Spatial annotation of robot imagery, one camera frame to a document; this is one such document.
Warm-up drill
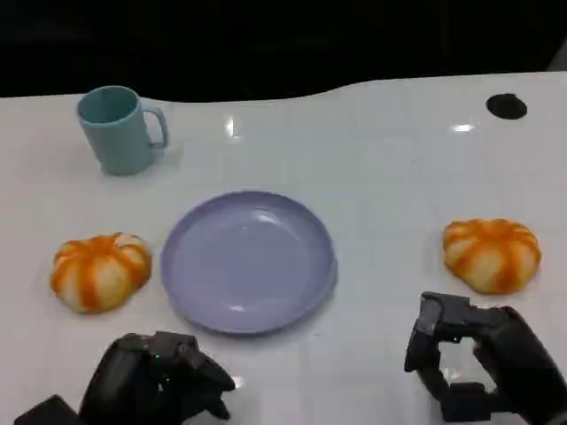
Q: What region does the black table cable grommet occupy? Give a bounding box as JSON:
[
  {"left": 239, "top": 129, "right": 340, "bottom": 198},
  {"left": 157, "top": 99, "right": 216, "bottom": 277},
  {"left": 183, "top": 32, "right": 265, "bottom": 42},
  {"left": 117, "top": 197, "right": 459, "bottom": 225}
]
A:
[{"left": 485, "top": 93, "right": 529, "bottom": 120}]

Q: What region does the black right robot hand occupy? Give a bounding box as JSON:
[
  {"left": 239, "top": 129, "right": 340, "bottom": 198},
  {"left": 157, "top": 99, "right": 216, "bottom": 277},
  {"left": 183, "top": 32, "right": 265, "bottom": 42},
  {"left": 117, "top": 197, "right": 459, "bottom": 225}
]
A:
[{"left": 403, "top": 290, "right": 567, "bottom": 425}]

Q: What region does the pale green mug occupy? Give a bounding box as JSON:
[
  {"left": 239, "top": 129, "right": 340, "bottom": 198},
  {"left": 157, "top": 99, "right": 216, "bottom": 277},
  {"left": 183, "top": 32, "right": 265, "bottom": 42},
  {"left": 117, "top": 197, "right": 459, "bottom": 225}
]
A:
[{"left": 76, "top": 85, "right": 171, "bottom": 177}]

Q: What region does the lilac plate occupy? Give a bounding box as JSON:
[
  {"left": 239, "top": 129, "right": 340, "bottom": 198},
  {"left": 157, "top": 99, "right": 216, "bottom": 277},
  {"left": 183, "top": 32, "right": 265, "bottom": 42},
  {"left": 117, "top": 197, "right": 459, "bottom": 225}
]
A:
[{"left": 159, "top": 190, "right": 339, "bottom": 337}]

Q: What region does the orange and white bread roll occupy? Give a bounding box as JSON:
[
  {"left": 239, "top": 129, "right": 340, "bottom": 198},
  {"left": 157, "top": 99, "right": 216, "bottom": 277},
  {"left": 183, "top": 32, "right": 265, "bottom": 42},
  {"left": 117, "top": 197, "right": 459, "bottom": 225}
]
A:
[
  {"left": 442, "top": 217, "right": 543, "bottom": 295},
  {"left": 49, "top": 232, "right": 153, "bottom": 314}
]

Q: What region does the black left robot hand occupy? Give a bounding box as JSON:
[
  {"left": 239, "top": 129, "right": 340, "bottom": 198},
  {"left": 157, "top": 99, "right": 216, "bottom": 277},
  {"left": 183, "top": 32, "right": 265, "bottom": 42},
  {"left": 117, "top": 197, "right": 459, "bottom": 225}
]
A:
[{"left": 78, "top": 330, "right": 237, "bottom": 425}]

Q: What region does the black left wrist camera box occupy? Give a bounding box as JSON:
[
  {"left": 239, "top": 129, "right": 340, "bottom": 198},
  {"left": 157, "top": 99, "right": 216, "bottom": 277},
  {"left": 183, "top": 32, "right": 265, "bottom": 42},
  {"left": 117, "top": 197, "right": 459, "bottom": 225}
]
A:
[{"left": 13, "top": 394, "right": 81, "bottom": 425}]

